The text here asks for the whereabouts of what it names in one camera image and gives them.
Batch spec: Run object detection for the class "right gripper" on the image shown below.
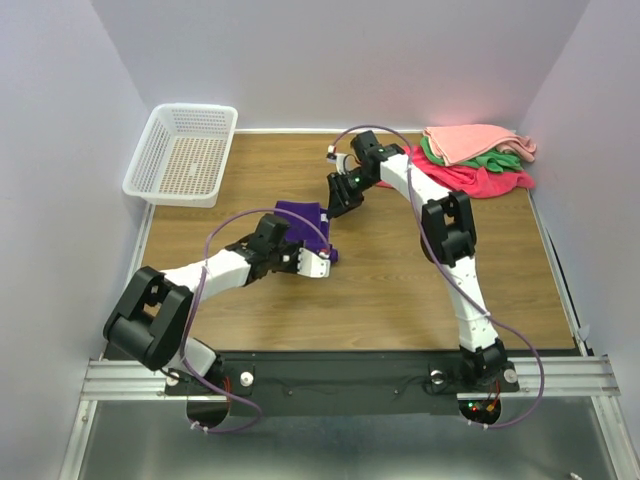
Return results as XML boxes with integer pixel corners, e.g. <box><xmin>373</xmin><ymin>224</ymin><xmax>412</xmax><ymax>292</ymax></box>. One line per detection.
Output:
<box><xmin>324</xmin><ymin>168</ymin><xmax>377</xmax><ymax>220</ymax></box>

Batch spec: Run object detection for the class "purple towel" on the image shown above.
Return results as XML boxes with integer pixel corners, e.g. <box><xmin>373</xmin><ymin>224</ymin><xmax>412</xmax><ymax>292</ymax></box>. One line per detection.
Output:
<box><xmin>275</xmin><ymin>200</ymin><xmax>339</xmax><ymax>265</ymax></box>

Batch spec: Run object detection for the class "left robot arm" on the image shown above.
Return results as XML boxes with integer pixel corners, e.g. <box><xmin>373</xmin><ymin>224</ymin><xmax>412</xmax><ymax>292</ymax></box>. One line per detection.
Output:
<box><xmin>103</xmin><ymin>212</ymin><xmax>304</xmax><ymax>396</ymax></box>

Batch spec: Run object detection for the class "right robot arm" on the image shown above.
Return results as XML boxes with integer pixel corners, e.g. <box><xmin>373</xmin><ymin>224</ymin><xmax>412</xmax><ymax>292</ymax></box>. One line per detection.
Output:
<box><xmin>327</xmin><ymin>130</ymin><xmax>507</xmax><ymax>390</ymax></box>

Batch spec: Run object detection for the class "salmon pink towel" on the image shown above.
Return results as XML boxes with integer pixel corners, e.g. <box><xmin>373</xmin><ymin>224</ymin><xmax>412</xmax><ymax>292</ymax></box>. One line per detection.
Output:
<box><xmin>423</xmin><ymin>124</ymin><xmax>537</xmax><ymax>166</ymax></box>

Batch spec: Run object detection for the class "white plastic basket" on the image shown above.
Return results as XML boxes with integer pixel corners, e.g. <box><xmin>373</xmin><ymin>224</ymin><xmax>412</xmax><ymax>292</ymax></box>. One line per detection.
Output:
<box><xmin>122</xmin><ymin>103</ymin><xmax>238</xmax><ymax>208</ymax></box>

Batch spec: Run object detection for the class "hot pink towel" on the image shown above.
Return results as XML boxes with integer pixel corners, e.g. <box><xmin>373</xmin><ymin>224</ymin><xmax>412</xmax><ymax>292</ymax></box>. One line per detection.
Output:
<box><xmin>374</xmin><ymin>144</ymin><xmax>536</xmax><ymax>200</ymax></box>

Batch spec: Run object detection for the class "green towel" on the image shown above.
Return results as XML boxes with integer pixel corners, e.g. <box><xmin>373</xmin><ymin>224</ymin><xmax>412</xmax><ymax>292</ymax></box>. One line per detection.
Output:
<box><xmin>420</xmin><ymin>137</ymin><xmax>524</xmax><ymax>174</ymax></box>

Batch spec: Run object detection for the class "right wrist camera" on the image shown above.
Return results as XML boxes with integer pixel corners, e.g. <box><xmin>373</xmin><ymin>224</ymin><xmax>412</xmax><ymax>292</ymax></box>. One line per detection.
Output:
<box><xmin>326</xmin><ymin>145</ymin><xmax>352</xmax><ymax>174</ymax></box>

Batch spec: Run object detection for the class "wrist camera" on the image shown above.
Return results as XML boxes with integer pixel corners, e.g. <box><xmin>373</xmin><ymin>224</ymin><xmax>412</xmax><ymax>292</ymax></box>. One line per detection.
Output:
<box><xmin>296</xmin><ymin>248</ymin><xmax>331</xmax><ymax>279</ymax></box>
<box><xmin>326</xmin><ymin>145</ymin><xmax>352</xmax><ymax>174</ymax></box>

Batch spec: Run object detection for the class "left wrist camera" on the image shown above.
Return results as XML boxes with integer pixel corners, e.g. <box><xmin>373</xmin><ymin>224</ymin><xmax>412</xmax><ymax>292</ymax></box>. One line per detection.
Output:
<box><xmin>296</xmin><ymin>248</ymin><xmax>331</xmax><ymax>279</ymax></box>

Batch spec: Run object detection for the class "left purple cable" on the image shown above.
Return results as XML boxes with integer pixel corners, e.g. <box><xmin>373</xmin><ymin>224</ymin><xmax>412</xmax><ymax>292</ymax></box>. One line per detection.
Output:
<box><xmin>179</xmin><ymin>207</ymin><xmax>331</xmax><ymax>434</ymax></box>

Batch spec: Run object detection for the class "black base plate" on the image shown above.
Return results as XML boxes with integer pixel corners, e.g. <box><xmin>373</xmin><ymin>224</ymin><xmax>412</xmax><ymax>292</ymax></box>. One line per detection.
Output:
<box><xmin>165</xmin><ymin>350</ymin><xmax>519</xmax><ymax>425</ymax></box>

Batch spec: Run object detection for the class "aluminium frame rail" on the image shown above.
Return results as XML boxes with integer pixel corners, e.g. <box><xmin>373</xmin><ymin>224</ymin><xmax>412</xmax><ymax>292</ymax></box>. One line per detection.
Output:
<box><xmin>80</xmin><ymin>356</ymin><xmax>620</xmax><ymax>401</ymax></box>

